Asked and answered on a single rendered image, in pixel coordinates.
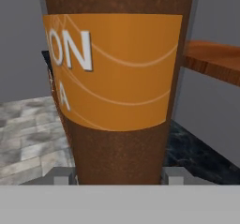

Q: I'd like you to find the brown cinnamon bottle orange label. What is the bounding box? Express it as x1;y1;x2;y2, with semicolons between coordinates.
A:
41;0;197;187

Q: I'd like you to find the brown wooden shelf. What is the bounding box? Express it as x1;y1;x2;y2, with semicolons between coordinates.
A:
182;39;240;87

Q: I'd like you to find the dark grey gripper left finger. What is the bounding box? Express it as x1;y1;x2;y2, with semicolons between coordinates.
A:
43;167;79;187

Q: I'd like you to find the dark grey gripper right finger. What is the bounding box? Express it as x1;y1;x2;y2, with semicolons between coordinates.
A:
160;166;195;187

